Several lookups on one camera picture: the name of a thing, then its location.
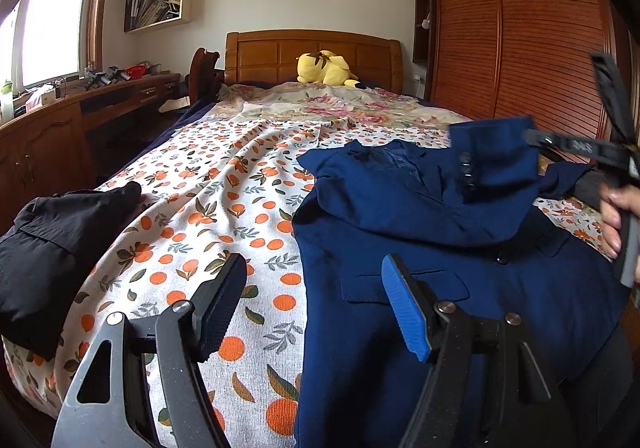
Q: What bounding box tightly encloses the window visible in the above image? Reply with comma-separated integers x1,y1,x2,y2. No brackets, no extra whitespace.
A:
0,0,108,94

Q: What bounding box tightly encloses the person's right hand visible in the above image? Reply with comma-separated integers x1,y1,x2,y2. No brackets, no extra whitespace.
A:
598,183,640,261

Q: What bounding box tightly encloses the green bottle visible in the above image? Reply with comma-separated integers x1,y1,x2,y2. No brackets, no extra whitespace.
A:
0,79,15,121

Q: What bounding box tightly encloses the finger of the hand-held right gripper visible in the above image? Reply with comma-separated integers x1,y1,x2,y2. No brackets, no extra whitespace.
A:
522,127,640,165
591,50,638,149

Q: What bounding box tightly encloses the orange fruit print bed sheet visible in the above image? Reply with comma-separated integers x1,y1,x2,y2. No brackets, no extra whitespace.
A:
2,117,618,448

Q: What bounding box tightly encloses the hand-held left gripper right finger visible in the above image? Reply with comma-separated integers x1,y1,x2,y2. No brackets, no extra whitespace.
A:
381,253,573,448

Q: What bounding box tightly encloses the wooden slatted wardrobe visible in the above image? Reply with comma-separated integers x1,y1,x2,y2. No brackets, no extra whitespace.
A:
412,0,640,169

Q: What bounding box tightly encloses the black desk device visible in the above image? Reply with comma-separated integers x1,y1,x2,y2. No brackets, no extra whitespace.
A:
85,68,126,90

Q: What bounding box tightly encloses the black jacket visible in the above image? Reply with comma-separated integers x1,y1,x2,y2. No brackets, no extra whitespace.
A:
0,181,143,361

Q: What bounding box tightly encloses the yellow plush toy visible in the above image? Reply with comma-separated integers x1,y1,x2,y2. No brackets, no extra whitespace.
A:
296,49,359,88

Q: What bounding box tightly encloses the tissue box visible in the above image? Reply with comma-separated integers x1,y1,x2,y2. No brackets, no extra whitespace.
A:
24,85,56,108

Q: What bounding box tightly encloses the dark wooden chair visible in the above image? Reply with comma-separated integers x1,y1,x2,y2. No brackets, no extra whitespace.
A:
189,47,226,104

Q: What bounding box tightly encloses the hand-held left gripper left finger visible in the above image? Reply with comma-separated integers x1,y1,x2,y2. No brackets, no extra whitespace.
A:
51,253,248,448

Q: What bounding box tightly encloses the wooden desk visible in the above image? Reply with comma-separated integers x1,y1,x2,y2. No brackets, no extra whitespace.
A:
0,72,182,234

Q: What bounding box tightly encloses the blue suit jacket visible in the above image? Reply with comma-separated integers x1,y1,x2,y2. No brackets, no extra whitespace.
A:
291,115,631,448

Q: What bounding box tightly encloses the floral blanket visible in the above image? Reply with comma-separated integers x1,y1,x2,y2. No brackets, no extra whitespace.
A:
207,80,481,149

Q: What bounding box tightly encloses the pile of books and papers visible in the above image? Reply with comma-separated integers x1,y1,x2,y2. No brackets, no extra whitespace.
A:
125,0,181,31

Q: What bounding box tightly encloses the wooden bed headboard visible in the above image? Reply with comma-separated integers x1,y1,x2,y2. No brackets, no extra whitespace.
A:
223,29,404,94

